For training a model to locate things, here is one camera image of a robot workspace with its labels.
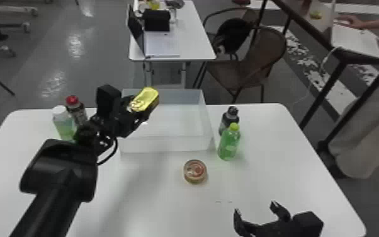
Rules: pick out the orange can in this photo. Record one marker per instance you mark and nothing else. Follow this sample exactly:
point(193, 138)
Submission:
point(195, 171)

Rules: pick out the white capped pale green bottle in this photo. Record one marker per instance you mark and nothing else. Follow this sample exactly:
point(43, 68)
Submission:
point(63, 124)

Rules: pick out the brown chair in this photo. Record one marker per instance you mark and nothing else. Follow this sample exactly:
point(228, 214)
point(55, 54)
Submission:
point(252, 66)

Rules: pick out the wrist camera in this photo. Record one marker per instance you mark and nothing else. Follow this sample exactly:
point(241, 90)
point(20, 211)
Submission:
point(308, 225)
point(107, 98)

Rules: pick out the black chair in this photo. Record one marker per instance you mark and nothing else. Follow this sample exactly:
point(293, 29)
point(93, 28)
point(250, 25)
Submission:
point(216, 13)

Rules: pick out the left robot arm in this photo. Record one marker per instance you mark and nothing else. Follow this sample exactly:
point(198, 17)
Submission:
point(57, 178)

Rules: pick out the red capped brown bottle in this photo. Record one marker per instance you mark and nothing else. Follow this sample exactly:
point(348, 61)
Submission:
point(77, 110)

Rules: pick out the black bottle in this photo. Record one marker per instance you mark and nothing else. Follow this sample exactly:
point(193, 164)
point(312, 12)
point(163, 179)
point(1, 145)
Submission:
point(228, 117)

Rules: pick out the black bag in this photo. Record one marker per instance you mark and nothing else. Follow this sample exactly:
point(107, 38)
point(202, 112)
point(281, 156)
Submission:
point(156, 20)

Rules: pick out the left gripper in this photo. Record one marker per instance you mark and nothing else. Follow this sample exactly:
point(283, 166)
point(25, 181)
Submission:
point(123, 120)

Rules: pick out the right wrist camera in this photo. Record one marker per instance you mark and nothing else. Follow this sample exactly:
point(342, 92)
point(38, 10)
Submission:
point(308, 225)

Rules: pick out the black side table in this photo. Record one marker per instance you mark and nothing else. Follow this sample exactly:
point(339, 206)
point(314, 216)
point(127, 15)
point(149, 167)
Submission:
point(341, 56)

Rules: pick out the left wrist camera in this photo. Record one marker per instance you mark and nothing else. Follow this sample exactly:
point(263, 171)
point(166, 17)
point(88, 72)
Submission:
point(107, 98)

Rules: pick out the white side table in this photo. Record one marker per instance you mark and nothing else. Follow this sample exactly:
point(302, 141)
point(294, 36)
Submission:
point(189, 39)

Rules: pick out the clear box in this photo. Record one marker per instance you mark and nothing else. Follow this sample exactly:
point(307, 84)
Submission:
point(166, 129)

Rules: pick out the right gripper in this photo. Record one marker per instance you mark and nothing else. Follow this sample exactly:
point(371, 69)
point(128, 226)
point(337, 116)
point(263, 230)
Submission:
point(272, 230)

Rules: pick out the yellow can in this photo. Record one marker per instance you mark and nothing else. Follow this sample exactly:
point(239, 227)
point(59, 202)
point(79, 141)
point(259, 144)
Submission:
point(145, 97)

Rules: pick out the person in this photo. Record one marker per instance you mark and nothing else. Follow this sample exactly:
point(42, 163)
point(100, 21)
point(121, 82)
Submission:
point(374, 132)

